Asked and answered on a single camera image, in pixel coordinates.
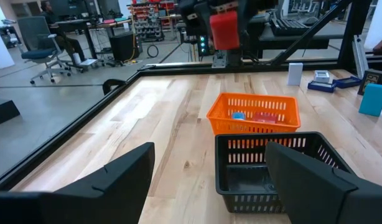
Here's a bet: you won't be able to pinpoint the teal rectangular box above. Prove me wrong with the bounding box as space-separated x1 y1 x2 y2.
358 83 382 118

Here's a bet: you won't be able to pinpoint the person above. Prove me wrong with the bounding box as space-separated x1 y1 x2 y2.
40 0 86 63

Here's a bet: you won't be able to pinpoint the white digital clock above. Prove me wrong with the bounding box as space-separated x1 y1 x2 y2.
314 70 331 84

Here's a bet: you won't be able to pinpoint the black backlit keyboard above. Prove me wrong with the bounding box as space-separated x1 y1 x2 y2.
269 17 314 37

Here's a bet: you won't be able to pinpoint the black frame clamp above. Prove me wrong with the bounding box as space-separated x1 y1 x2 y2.
102 78 128 96

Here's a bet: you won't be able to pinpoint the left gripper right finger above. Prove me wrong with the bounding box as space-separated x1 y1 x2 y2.
264 141 358 224

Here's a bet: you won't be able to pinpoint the silver mounting bracket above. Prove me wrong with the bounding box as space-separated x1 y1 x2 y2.
211 49 228 69

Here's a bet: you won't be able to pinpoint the parts bin shelving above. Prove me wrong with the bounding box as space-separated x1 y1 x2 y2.
128 0 177 43

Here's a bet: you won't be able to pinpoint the black office desk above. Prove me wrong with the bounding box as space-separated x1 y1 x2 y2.
54 17 133 60

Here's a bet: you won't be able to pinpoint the black floor wedge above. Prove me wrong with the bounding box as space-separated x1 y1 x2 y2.
0 98 21 126

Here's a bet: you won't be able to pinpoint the silver aluminium extrusion bar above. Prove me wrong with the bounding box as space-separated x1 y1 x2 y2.
352 34 370 79

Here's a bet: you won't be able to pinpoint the white rectangular box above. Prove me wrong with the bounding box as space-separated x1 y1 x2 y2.
287 62 304 86

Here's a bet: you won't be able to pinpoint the grey equipment cart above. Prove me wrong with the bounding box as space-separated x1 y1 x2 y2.
249 12 346 51

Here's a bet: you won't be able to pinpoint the dark blue trays with box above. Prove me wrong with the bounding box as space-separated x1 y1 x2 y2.
307 80 337 94

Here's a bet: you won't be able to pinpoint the small black digital clock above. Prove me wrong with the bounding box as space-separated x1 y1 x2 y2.
357 68 382 96

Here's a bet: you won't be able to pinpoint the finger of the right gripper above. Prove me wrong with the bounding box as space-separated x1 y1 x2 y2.
195 2 214 37
239 0 253 32

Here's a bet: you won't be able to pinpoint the orange plastic basket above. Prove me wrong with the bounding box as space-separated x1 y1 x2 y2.
206 92 302 136

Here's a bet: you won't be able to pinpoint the black plastic basket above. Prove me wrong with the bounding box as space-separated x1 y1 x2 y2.
215 131 355 214

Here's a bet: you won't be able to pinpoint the black computer box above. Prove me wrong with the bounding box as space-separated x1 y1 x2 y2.
109 30 142 62

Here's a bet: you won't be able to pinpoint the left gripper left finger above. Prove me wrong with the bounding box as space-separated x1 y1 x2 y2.
41 142 156 224

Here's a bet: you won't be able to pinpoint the black coiled floor cable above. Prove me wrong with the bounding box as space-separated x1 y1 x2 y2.
146 44 160 59

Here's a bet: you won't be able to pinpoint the grey office chair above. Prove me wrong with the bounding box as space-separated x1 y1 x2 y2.
16 15 73 85

